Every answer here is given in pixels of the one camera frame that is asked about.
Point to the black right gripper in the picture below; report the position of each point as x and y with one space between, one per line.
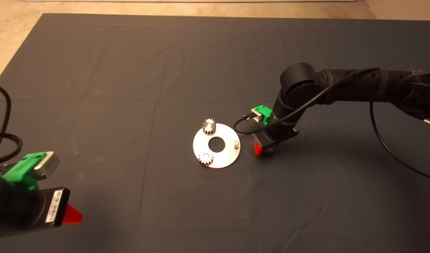
280 135

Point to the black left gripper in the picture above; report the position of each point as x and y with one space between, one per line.
55 207

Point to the dark bevel gear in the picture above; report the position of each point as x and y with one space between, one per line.
271 151

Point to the small steel planetary gear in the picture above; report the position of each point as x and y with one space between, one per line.
208 130
206 160

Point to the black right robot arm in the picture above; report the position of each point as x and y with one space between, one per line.
299 77

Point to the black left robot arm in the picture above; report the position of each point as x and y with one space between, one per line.
11 207

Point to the round metal carrier plate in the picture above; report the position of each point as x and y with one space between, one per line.
229 156

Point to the dark grey table cloth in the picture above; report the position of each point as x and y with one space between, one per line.
271 211

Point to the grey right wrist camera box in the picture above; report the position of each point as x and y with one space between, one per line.
256 116

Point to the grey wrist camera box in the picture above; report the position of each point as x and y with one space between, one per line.
48 165
256 116

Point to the green right camera mount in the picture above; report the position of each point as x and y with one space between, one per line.
264 112

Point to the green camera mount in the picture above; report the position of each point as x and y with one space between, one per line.
264 112
21 170

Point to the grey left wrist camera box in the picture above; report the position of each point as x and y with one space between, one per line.
48 165

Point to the green left camera mount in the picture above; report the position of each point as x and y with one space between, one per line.
21 170

